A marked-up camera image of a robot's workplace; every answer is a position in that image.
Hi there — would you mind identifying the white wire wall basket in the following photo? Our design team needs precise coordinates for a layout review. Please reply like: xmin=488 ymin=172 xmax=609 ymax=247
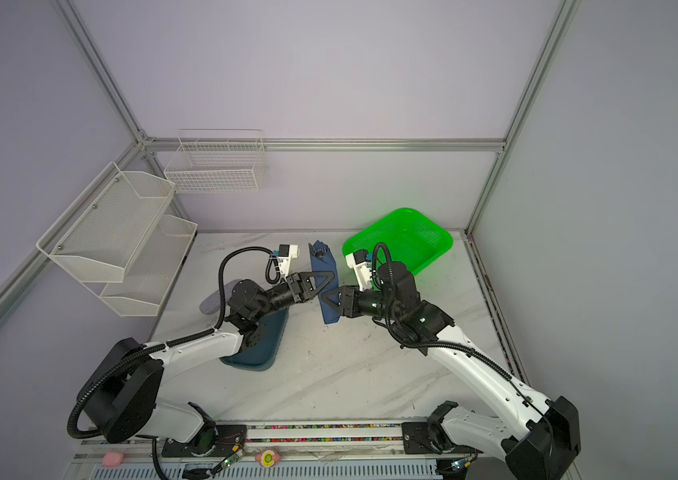
xmin=164 ymin=129 xmax=268 ymax=194

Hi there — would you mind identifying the white mesh two-tier shelf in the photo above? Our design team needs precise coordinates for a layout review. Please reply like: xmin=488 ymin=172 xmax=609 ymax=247
xmin=36 ymin=163 xmax=197 ymax=317

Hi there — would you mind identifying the pink green round toy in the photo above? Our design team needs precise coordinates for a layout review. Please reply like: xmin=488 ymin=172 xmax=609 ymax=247
xmin=255 ymin=449 xmax=282 ymax=468

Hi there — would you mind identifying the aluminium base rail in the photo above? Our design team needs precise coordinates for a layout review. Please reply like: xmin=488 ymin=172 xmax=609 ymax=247
xmin=66 ymin=419 xmax=494 ymax=479

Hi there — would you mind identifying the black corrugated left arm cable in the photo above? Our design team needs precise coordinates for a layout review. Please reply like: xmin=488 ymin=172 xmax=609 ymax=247
xmin=66 ymin=245 xmax=283 ymax=480

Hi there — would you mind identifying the grey oval stone pad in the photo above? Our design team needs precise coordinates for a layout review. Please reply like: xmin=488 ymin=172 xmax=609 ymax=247
xmin=199 ymin=279 xmax=240 ymax=316

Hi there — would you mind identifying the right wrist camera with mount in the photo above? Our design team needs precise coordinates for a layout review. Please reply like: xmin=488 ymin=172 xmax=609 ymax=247
xmin=345 ymin=249 xmax=374 ymax=291

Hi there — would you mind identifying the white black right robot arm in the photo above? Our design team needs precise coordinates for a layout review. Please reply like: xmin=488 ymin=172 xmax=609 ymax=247
xmin=321 ymin=261 xmax=581 ymax=479

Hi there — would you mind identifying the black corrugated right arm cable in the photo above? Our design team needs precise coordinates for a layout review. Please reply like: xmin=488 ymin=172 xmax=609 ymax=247
xmin=370 ymin=241 xmax=556 ymax=445

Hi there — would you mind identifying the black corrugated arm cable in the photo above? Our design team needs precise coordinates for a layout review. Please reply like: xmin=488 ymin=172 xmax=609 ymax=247
xmin=370 ymin=241 xmax=556 ymax=445
xmin=66 ymin=245 xmax=283 ymax=480

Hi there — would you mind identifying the pink small toy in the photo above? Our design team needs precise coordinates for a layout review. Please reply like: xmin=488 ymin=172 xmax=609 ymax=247
xmin=101 ymin=451 xmax=125 ymax=468

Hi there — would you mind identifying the teal plastic utensil tray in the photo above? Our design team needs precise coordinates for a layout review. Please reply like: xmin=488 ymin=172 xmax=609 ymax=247
xmin=220 ymin=310 xmax=289 ymax=372

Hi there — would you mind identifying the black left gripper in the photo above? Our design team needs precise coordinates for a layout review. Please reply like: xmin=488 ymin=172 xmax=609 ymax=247
xmin=254 ymin=271 xmax=335 ymax=321

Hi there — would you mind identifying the green perforated plastic basket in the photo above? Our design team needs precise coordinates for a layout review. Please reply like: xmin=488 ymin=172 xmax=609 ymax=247
xmin=342 ymin=208 xmax=454 ymax=275

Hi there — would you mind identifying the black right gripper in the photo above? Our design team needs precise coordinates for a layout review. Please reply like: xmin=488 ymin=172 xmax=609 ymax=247
xmin=318 ymin=281 xmax=398 ymax=321

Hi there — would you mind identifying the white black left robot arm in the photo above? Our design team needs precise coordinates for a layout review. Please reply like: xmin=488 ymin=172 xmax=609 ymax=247
xmin=66 ymin=271 xmax=336 ymax=443

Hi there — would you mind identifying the dark blue paper napkin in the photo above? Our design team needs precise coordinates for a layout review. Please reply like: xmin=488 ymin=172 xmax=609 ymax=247
xmin=308 ymin=241 xmax=340 ymax=325

